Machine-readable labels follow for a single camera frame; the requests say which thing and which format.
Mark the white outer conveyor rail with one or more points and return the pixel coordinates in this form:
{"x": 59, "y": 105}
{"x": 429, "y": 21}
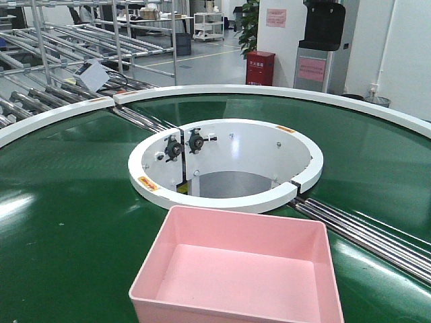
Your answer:
{"x": 33, "y": 123}

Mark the green circular conveyor belt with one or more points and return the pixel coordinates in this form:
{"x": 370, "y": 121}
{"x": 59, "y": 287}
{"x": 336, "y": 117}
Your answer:
{"x": 74, "y": 232}

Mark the red fire extinguisher cabinet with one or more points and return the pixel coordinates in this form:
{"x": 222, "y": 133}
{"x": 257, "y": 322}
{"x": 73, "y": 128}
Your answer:
{"x": 259, "y": 68}

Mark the grey waste basket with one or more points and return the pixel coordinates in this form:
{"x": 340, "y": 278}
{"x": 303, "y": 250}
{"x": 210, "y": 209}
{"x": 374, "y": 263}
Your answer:
{"x": 381, "y": 101}

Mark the white control box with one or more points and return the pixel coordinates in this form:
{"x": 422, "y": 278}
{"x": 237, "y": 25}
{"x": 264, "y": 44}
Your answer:
{"x": 91, "y": 75}

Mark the white shelving cart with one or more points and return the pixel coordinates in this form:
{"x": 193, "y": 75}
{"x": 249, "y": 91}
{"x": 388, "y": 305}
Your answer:
{"x": 208, "y": 26}

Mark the steel transfer rollers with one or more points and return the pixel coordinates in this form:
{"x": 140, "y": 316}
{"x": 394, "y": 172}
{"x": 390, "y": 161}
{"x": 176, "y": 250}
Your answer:
{"x": 149, "y": 123}
{"x": 392, "y": 245}

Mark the steel transfer rollers right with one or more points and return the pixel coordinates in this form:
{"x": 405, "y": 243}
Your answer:
{"x": 392, "y": 245}

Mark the metal roller rack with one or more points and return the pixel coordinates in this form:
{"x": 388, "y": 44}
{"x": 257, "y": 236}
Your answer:
{"x": 49, "y": 54}

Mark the green potted plant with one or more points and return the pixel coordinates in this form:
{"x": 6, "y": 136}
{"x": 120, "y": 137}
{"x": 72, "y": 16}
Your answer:
{"x": 249, "y": 23}

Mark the steel transfer rollers left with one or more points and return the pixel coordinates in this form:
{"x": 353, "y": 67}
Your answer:
{"x": 149, "y": 123}

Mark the black and grey kiosk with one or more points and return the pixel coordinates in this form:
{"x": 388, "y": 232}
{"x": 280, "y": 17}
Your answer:
{"x": 322, "y": 37}

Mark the pink wall notice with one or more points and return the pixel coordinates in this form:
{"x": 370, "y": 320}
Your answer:
{"x": 276, "y": 18}

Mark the black bearing left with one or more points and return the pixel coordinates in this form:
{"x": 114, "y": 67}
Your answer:
{"x": 173, "y": 148}

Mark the dark grey crate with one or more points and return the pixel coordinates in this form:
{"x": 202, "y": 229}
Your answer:
{"x": 183, "y": 44}

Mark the black bearing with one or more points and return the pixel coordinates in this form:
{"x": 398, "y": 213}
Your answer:
{"x": 173, "y": 148}
{"x": 195, "y": 141}

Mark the black bearing right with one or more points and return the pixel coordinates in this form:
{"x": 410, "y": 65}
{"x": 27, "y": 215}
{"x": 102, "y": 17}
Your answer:
{"x": 195, "y": 141}

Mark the pink plastic bin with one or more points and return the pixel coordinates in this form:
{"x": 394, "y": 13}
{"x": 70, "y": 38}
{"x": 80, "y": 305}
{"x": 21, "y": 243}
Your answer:
{"x": 207, "y": 265}

